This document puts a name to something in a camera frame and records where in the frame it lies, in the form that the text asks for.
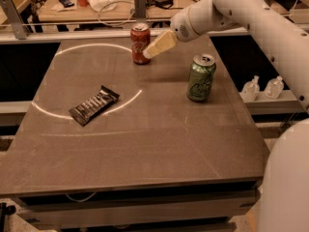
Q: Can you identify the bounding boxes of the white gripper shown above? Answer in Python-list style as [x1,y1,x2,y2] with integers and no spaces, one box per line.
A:
[143,9,195,59]

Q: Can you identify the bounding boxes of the red coke can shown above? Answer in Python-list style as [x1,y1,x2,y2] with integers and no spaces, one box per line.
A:
[130,22,150,65]

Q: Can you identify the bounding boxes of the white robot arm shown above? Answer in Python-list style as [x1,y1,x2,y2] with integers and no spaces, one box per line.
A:
[143,0,309,232]

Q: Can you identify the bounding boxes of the green soda can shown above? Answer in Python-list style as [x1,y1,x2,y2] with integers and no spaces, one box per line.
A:
[186,53,216,102]

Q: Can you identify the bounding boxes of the black rxbar chocolate wrapper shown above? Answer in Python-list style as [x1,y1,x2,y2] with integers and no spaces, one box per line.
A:
[69,86,120,127]

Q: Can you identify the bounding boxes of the black power adapter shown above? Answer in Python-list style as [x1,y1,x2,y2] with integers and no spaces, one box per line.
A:
[154,0,174,9]

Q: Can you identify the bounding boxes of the white crumpled cloth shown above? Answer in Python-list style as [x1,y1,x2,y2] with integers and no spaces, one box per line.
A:
[87,0,117,12]

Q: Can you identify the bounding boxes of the clear sanitizer bottle left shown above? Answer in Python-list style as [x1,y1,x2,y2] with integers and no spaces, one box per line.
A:
[240,75,260,102]

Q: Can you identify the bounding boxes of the clear sanitizer bottle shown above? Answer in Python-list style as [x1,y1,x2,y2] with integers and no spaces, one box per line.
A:
[264,75,284,100]
[240,75,260,102]

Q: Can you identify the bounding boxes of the clear sanitizer bottle right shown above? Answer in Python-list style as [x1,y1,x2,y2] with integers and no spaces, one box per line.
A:
[264,75,284,100]

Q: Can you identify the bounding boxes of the wooden background desk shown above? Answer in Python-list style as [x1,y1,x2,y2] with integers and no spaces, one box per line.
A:
[39,0,199,23]

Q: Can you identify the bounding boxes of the metal bracket middle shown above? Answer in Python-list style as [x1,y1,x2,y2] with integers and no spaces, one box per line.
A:
[134,0,146,23]

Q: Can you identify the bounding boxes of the metal bracket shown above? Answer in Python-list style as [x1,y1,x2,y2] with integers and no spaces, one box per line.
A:
[134,0,146,23]
[0,0,29,40]

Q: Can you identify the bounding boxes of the metal bracket left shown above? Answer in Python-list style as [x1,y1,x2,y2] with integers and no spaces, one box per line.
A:
[0,0,29,40]

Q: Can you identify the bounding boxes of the white cable under table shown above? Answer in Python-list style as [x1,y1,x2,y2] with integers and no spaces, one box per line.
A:
[65,191,98,203]

